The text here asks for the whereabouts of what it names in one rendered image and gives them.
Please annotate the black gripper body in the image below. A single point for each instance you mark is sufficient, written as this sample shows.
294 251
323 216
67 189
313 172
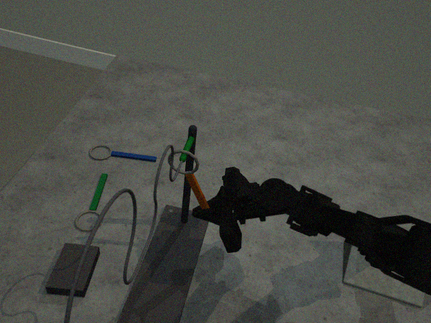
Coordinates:
230 232

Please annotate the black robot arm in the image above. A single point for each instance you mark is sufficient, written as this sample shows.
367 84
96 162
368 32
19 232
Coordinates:
384 244

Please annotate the grey loop with orange handle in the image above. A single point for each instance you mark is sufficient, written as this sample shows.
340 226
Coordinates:
192 179

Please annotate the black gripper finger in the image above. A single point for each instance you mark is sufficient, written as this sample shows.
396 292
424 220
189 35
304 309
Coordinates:
214 201
213 214

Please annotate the grey wire loop with blue handle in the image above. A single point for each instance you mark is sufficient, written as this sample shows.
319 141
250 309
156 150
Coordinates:
123 155

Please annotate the green-handled thin hoop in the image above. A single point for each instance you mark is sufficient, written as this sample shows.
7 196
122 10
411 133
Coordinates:
95 201

